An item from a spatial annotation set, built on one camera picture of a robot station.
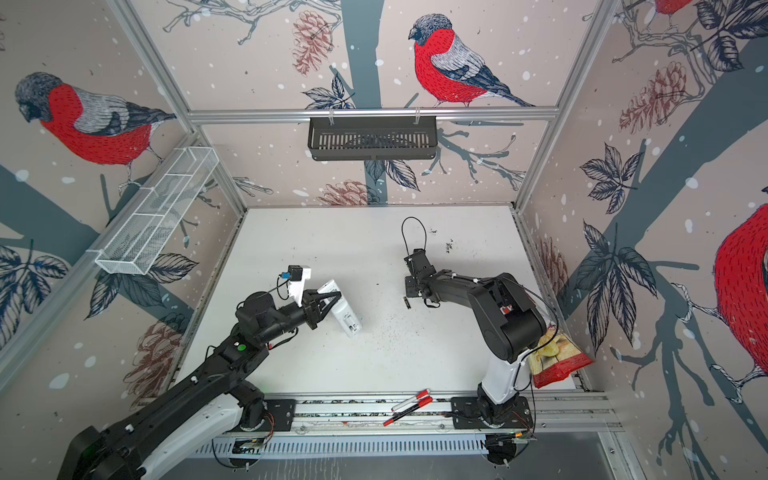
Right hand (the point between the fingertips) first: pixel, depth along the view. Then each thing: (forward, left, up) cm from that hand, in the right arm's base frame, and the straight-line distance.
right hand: (415, 288), depth 98 cm
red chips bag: (-22, -38, +2) cm, 44 cm away
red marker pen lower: (-34, -2, 0) cm, 34 cm away
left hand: (-16, +20, +23) cm, 34 cm away
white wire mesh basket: (+6, +70, +34) cm, 78 cm away
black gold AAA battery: (-6, +3, +1) cm, 6 cm away
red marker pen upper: (-32, -2, 0) cm, 32 cm away
